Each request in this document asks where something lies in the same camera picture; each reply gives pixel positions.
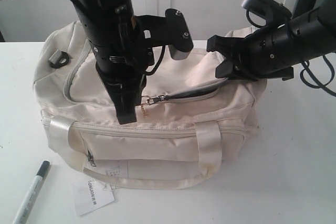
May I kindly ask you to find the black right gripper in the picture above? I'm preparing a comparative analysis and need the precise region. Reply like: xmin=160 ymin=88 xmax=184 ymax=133
xmin=206 ymin=25 xmax=293 ymax=81

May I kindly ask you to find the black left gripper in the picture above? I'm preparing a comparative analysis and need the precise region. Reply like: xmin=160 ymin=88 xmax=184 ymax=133
xmin=70 ymin=0 xmax=150 ymax=125

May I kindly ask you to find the cream fabric duffel bag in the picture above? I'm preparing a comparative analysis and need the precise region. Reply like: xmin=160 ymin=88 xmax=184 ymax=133
xmin=33 ymin=22 xmax=267 ymax=189

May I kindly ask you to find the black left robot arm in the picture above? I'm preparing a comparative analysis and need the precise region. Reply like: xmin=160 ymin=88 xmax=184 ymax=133
xmin=69 ymin=0 xmax=152 ymax=95

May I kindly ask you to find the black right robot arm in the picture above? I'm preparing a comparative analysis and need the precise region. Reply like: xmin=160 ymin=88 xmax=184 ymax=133
xmin=95 ymin=0 xmax=335 ymax=124

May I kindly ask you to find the white marker black cap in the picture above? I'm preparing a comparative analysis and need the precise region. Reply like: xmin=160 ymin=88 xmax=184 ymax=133
xmin=12 ymin=161 xmax=50 ymax=224

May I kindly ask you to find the white paper hang tag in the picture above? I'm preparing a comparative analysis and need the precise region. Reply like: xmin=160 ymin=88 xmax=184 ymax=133
xmin=71 ymin=177 xmax=115 ymax=215

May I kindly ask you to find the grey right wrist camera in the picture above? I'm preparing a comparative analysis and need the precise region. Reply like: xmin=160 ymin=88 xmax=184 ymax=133
xmin=241 ymin=0 xmax=292 ymax=28

